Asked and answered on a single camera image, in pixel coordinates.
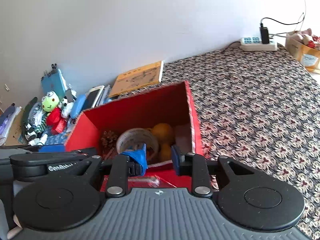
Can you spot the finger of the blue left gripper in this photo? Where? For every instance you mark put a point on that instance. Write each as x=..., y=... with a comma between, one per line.
x=52, y=148

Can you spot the right gripper black left finger blue tape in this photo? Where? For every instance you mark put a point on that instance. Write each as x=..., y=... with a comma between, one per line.
x=126, y=164

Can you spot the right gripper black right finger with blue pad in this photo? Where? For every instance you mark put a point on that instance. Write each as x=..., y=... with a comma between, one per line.
x=195, y=166

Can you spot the clear packing tape roll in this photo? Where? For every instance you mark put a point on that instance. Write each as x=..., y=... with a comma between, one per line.
x=134, y=139

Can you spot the red cardboard storage box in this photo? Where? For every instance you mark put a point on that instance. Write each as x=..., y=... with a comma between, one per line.
x=171, y=104

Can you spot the green frog plush toy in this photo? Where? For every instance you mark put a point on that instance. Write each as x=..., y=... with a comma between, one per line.
x=34, y=120

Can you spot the pink rectangular block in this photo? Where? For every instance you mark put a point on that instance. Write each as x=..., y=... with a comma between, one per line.
x=183, y=138

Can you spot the brown pine cone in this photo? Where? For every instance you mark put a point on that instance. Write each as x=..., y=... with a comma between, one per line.
x=108, y=141

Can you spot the white panda plush toy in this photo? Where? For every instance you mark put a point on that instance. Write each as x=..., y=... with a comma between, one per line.
x=66, y=107

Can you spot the yellow round toy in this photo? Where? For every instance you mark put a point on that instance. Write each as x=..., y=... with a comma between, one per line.
x=165, y=136

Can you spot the brown cardboard box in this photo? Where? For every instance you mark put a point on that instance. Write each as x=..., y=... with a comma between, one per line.
x=15, y=136

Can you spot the blue glasses case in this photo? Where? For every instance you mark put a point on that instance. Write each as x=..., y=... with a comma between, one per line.
x=77, y=106

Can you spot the white tablet device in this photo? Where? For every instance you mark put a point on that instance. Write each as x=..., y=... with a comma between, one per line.
x=92, y=97

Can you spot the yellow paperback book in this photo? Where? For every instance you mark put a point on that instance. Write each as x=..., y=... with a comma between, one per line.
x=147, y=75

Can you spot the patterned floral table cloth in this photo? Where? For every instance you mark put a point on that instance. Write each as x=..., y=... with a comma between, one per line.
x=262, y=109

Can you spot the white power strip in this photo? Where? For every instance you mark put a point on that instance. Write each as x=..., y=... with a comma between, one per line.
x=255, y=44

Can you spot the black power adapter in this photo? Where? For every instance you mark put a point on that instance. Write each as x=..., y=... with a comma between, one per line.
x=264, y=34

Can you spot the brown paper gift bag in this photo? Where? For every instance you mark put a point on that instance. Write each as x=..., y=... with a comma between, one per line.
x=303, y=45

